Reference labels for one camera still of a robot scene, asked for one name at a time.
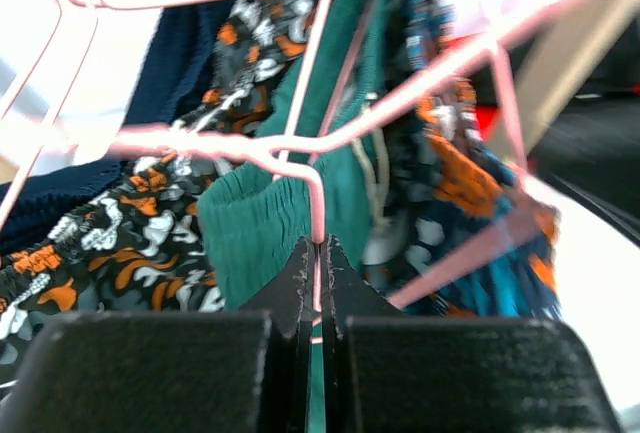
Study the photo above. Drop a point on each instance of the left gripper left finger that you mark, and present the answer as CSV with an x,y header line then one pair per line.
x,y
236,371

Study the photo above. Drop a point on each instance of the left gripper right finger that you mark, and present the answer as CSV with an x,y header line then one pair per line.
x,y
386,371

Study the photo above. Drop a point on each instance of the blue patterned shorts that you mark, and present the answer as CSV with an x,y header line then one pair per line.
x,y
478,245

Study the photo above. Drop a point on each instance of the orange camouflage shorts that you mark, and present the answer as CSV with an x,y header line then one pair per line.
x,y
136,245

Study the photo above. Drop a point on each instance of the pink hanger camouflage shorts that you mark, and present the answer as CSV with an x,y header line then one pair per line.
x,y
279,26

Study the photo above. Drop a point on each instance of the navy blue shorts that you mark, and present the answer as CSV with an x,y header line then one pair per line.
x,y
175,73

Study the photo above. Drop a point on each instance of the pink hanger far left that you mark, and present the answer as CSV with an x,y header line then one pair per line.
x,y
43,45

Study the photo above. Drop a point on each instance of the wooden clothes rack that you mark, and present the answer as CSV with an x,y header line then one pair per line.
x,y
579,34

